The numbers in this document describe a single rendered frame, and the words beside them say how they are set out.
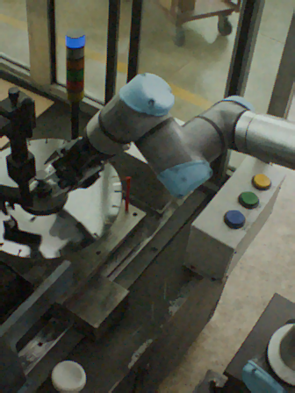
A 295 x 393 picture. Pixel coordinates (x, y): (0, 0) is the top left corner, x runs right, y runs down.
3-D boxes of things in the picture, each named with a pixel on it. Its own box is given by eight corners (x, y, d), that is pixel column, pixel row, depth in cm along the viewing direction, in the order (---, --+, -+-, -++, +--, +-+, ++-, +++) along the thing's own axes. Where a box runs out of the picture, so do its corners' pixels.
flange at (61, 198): (10, 208, 106) (9, 200, 104) (25, 169, 113) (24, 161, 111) (61, 217, 105) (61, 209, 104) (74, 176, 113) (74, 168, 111)
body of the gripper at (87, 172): (40, 164, 96) (71, 130, 87) (72, 146, 102) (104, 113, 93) (64, 198, 96) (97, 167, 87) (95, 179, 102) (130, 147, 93)
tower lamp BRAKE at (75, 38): (74, 37, 118) (74, 26, 116) (89, 42, 117) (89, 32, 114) (61, 45, 115) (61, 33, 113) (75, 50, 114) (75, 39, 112)
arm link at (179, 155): (236, 157, 84) (195, 101, 84) (190, 192, 78) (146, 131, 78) (212, 174, 91) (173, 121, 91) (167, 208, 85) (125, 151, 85)
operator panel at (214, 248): (238, 193, 141) (248, 153, 129) (272, 213, 137) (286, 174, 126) (182, 264, 125) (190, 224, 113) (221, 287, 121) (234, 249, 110)
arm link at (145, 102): (160, 119, 77) (125, 75, 77) (118, 155, 85) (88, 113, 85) (188, 104, 82) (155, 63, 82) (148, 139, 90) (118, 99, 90)
